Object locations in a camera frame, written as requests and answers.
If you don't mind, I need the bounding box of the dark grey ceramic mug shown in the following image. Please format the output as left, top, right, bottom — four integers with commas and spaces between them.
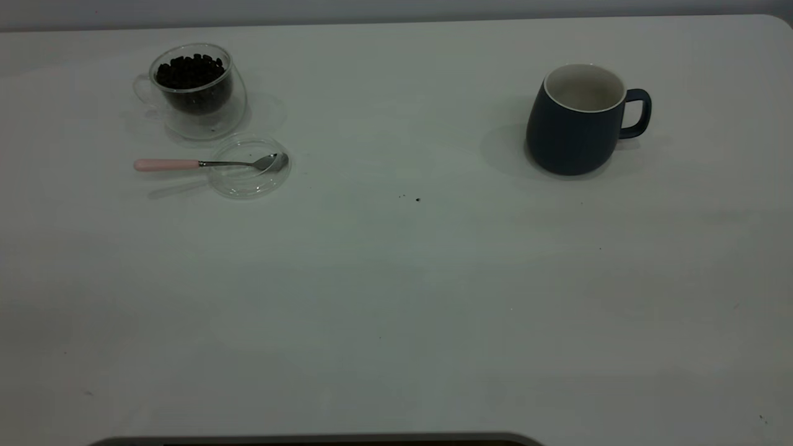
525, 63, 652, 177

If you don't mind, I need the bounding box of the metal spoon with pink handle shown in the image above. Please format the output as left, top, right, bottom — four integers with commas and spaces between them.
133, 152, 289, 173

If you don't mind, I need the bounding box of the clear round glass lid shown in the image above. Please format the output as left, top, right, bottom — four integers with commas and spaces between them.
206, 133, 292, 200

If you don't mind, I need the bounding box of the pile of dark coffee beans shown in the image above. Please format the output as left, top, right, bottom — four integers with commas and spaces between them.
155, 53, 234, 115

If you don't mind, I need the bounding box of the clear double-wall glass cup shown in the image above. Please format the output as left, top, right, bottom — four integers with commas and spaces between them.
132, 42, 248, 142

